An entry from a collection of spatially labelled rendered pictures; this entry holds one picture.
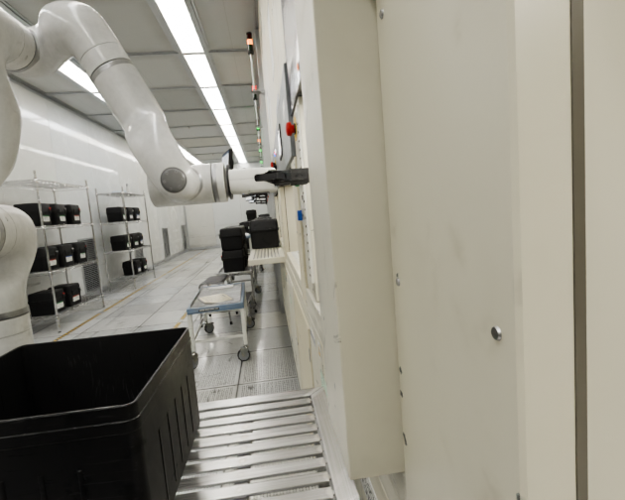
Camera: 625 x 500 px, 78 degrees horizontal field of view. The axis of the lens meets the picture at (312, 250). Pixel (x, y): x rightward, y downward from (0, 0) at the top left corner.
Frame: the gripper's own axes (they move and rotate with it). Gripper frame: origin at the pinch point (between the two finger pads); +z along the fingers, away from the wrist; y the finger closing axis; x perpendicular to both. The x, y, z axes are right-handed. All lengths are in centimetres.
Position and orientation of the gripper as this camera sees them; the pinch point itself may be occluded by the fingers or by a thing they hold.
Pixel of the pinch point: (300, 177)
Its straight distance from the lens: 86.4
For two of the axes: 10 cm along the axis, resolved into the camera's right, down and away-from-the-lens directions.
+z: 9.9, -1.0, 1.1
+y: 1.2, 0.9, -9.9
